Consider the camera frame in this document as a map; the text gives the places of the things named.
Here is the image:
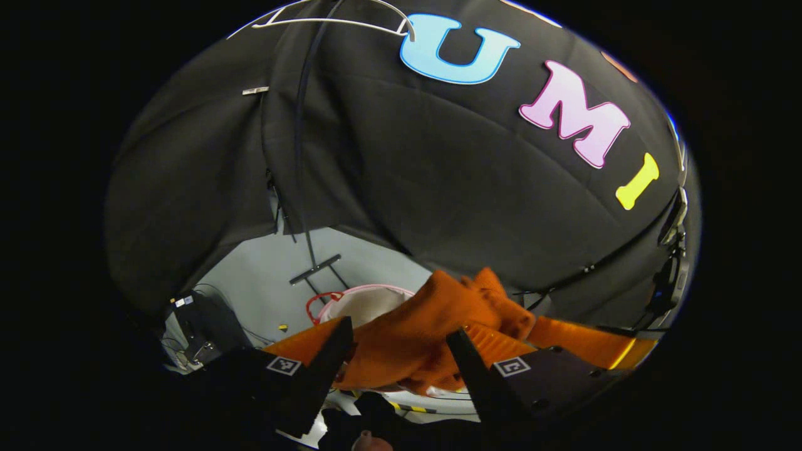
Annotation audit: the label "white laundry hamper red handles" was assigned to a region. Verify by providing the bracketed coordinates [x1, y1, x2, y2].
[305, 283, 478, 403]

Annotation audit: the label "person's dark clothing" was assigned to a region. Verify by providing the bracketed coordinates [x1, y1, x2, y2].
[318, 391, 497, 451]

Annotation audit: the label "pale pink rounded object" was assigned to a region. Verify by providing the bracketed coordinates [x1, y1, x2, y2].
[350, 429, 394, 451]

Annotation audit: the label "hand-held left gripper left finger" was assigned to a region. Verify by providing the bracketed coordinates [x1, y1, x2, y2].
[207, 316, 355, 439]

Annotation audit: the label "black equipment box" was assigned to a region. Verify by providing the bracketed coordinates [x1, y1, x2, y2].
[164, 291, 253, 372]

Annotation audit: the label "orange corduroy jacket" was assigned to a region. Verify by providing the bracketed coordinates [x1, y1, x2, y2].
[338, 268, 538, 396]

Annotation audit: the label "black clothes rack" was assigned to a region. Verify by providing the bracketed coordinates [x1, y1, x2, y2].
[289, 0, 352, 295]

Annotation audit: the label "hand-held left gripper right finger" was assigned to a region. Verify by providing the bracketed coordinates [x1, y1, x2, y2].
[445, 323, 618, 442]

